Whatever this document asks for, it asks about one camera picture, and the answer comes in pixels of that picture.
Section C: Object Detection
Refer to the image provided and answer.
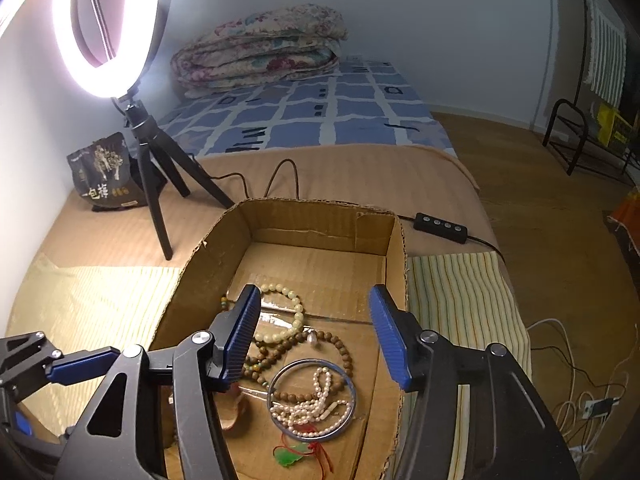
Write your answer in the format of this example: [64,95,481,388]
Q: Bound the yellow crate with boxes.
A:
[597,102,633,156]

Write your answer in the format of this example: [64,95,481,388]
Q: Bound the ring light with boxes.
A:
[0,0,176,101]

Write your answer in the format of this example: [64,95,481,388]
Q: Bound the white power strip with cables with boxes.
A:
[527,317,631,461]

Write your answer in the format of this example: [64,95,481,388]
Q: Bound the cardboard box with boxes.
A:
[148,197,408,480]

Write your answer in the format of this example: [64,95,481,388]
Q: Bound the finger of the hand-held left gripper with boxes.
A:
[45,346,126,386]

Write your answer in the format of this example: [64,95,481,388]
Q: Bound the tan blanket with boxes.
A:
[30,142,501,291]

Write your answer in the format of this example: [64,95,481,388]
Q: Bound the black metal clothes rack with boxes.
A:
[542,0,640,186]

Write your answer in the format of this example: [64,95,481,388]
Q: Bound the wooden bead necklace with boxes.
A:
[220,295,353,403]

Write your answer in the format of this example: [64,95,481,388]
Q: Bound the folded floral quilt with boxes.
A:
[170,4,349,98]

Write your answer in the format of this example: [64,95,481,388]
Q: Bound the green pendant with red cord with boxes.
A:
[272,430,336,475]

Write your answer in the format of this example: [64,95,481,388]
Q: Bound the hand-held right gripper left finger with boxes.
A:
[57,284,262,480]

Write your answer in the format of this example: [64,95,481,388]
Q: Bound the pale jade bead bracelet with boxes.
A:
[252,282,306,345]

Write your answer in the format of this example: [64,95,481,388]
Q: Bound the pearl necklace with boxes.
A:
[270,366,351,436]

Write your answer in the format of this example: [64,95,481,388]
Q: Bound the black snack bag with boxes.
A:
[66,132,168,212]

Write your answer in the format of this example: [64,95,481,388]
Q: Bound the black tripod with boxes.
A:
[111,95,236,261]

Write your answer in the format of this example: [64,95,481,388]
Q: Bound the clear blue bangle ring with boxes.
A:
[266,358,358,442]

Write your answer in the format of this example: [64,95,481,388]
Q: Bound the black cable controller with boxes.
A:
[413,212,471,243]

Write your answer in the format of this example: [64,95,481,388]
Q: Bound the black power cable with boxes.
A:
[210,158,506,261]

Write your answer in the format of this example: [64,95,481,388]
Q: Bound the orange patterned cloth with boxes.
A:
[607,200,640,271]

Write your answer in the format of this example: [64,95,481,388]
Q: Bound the blue checked bedsheet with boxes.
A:
[157,55,458,158]

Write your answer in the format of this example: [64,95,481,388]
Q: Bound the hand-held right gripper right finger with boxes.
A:
[368,285,581,480]

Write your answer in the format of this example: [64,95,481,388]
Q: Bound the striped hanging towel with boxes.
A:
[585,0,628,106]

